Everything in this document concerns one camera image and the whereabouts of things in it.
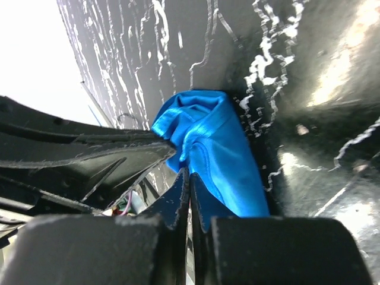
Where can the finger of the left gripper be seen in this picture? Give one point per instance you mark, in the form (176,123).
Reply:
(47,161)

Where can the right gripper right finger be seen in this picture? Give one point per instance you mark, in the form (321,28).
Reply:
(271,250)

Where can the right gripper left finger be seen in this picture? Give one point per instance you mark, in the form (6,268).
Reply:
(149,248)

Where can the blue cloth napkin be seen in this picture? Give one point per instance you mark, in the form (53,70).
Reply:
(210,141)

